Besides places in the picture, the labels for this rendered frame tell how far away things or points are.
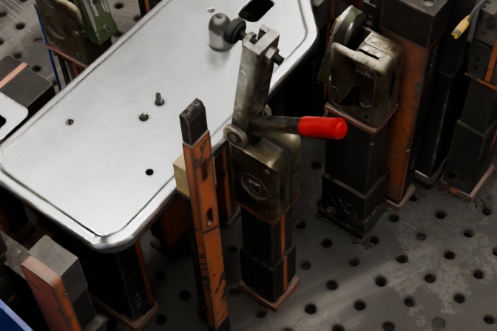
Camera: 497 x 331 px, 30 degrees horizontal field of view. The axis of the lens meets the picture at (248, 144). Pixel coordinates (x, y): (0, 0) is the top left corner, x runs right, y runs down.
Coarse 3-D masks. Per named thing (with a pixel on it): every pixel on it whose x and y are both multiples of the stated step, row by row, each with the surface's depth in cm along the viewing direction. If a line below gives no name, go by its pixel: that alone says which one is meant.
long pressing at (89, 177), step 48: (192, 0) 127; (240, 0) 126; (288, 0) 126; (144, 48) 122; (192, 48) 121; (240, 48) 121; (288, 48) 121; (96, 96) 117; (144, 96) 117; (192, 96) 116; (48, 144) 112; (96, 144) 112; (144, 144) 112; (48, 192) 108; (96, 192) 108; (144, 192) 108; (96, 240) 104
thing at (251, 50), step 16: (224, 32) 94; (240, 32) 94; (272, 32) 93; (256, 48) 92; (272, 48) 93; (240, 64) 95; (256, 64) 93; (272, 64) 97; (240, 80) 97; (256, 80) 95; (240, 96) 99; (256, 96) 99; (240, 112) 101; (256, 112) 102; (240, 128) 104
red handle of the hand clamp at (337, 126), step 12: (252, 120) 104; (264, 120) 102; (276, 120) 101; (288, 120) 100; (300, 120) 98; (312, 120) 97; (324, 120) 95; (336, 120) 94; (276, 132) 102; (288, 132) 100; (300, 132) 98; (312, 132) 96; (324, 132) 95; (336, 132) 94
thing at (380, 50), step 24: (336, 48) 112; (360, 48) 111; (384, 48) 111; (336, 72) 115; (360, 72) 112; (384, 72) 110; (336, 96) 118; (360, 96) 116; (384, 96) 113; (360, 120) 119; (384, 120) 119; (336, 144) 127; (360, 144) 123; (384, 144) 126; (336, 168) 131; (360, 168) 127; (336, 192) 134; (360, 192) 131; (336, 216) 139; (360, 216) 135; (360, 240) 137
